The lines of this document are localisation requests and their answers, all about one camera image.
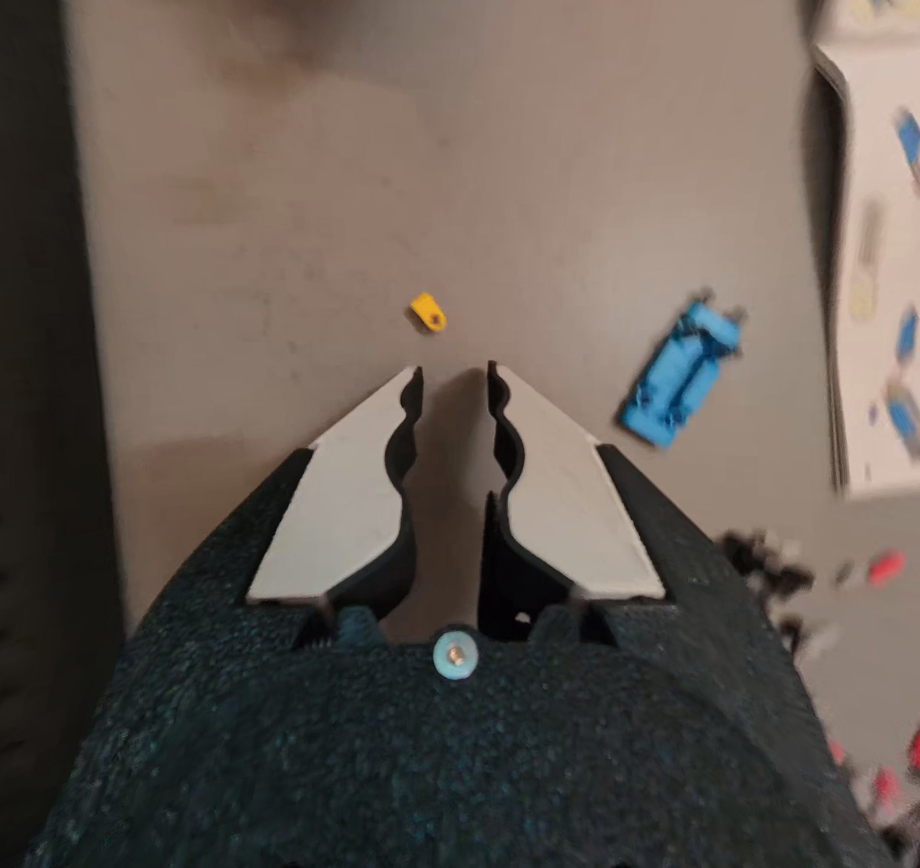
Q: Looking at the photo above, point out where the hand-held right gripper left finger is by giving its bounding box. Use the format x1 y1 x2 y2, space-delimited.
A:
246 365 425 625

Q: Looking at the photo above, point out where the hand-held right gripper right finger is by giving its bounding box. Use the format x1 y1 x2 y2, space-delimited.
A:
478 360 667 644

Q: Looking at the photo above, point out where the pile of small building pieces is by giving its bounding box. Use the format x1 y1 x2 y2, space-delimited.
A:
719 526 920 856

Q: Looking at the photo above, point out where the yellow connector piece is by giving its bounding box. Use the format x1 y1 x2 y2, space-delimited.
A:
408 292 449 334

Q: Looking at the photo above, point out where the blue panel with black pins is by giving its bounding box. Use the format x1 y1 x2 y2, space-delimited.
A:
618 292 748 451

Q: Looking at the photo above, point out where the red and grey pin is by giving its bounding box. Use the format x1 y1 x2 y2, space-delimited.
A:
837 550 908 589

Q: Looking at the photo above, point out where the black perforated pad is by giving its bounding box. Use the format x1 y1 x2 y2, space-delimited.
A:
0 0 125 740

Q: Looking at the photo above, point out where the instruction booklet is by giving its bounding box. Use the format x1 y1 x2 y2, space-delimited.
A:
812 0 920 500

